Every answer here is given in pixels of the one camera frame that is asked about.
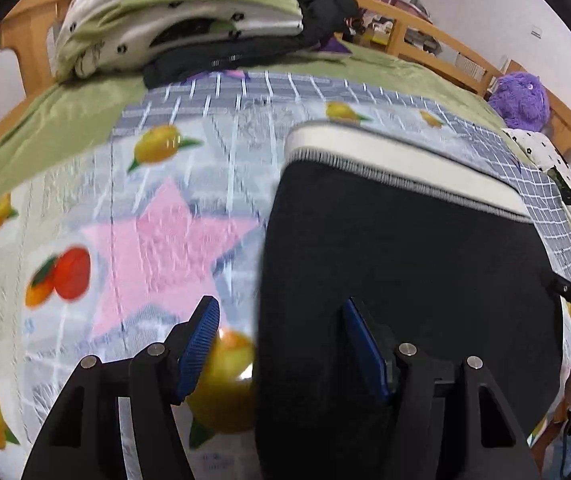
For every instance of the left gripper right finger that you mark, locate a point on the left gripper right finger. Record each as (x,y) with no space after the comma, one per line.
(435,419)

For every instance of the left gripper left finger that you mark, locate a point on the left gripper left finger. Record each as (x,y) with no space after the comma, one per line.
(81,438)

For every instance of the black pants white waistband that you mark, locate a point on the black pants white waistband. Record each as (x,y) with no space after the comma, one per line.
(440,251)

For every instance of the blue jeans leg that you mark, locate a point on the blue jeans leg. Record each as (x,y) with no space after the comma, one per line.
(553,458)

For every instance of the fruit print plastic tablecloth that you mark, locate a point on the fruit print plastic tablecloth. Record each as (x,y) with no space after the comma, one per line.
(106,251)

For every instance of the purple plush toy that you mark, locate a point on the purple plush toy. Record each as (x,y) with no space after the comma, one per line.
(521,100)

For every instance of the green bed sheet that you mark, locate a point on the green bed sheet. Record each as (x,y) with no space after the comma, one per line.
(66,120)

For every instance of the folded green white quilt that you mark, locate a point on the folded green white quilt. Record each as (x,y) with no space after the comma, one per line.
(106,36)

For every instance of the wooden bed frame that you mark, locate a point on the wooden bed frame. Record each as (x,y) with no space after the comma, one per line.
(15,60)

